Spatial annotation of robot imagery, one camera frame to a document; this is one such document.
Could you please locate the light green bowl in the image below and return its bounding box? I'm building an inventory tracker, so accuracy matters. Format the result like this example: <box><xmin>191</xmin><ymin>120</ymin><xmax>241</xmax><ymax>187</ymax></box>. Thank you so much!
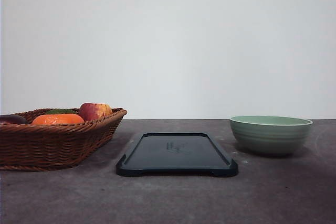
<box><xmin>230</xmin><ymin>115</ymin><xmax>313</xmax><ymax>155</ymax></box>

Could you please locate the brown wicker basket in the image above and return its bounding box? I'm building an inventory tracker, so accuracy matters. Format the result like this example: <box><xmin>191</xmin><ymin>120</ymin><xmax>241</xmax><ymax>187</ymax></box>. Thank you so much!
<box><xmin>0</xmin><ymin>103</ymin><xmax>127</xmax><ymax>171</ymax></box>

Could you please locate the dark rectangular tray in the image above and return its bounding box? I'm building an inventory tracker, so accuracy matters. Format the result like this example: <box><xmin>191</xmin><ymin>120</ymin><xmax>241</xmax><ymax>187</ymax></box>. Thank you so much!
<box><xmin>117</xmin><ymin>132</ymin><xmax>239</xmax><ymax>177</ymax></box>

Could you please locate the red yellow apple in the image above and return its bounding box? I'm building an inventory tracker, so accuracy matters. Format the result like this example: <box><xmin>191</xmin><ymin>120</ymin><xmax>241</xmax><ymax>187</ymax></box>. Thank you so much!
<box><xmin>79</xmin><ymin>102</ymin><xmax>112</xmax><ymax>121</ymax></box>

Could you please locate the orange tangerine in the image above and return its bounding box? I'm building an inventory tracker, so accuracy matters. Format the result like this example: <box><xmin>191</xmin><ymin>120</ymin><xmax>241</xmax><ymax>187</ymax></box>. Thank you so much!
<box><xmin>32</xmin><ymin>113</ymin><xmax>85</xmax><ymax>125</ymax></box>

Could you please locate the dark green avocado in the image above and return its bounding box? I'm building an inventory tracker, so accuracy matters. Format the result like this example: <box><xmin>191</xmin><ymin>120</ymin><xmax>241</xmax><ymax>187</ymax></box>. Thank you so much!
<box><xmin>45</xmin><ymin>109</ymin><xmax>77</xmax><ymax>114</ymax></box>

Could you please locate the dark purple eggplant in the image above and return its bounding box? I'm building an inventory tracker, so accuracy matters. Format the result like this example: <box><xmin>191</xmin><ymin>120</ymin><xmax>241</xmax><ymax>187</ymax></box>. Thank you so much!
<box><xmin>0</xmin><ymin>114</ymin><xmax>28</xmax><ymax>124</ymax></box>

